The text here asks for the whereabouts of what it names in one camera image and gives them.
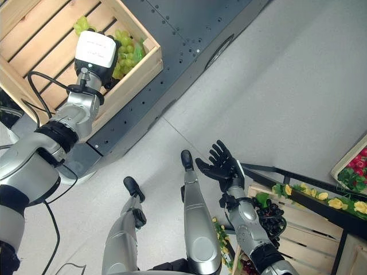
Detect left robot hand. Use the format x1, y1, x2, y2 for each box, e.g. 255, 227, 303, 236
74, 28, 122, 89

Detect green leaf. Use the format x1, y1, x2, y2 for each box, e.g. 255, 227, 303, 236
132, 38, 147, 63

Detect black metal perforated platform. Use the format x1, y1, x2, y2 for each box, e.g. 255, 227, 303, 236
65, 0, 273, 175

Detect wooden crate with purple grapes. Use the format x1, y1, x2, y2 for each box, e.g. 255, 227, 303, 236
231, 183, 349, 275

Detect yellow flower garland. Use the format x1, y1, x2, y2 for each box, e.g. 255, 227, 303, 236
271, 182, 367, 214

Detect small green grape bunch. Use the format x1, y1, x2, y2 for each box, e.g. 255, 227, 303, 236
73, 15, 95, 37

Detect wooden box with red flowers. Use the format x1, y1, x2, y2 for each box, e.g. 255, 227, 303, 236
331, 134, 367, 194

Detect left silver robot leg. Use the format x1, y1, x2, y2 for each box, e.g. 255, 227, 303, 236
101, 176, 147, 275

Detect black metal rack frame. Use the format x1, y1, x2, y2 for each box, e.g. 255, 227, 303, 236
240, 162, 367, 275

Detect red flowers with green leaves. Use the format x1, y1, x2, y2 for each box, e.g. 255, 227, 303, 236
337, 148, 367, 193

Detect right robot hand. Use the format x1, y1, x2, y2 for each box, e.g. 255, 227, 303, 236
195, 139, 246, 192

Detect black cable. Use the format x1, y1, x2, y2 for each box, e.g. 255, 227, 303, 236
20, 70, 87, 275

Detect light wooden slatted crate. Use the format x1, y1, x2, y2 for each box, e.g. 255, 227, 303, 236
0, 0, 164, 144

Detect dark purple grape bunch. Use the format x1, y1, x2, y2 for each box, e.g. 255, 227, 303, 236
256, 199, 287, 249

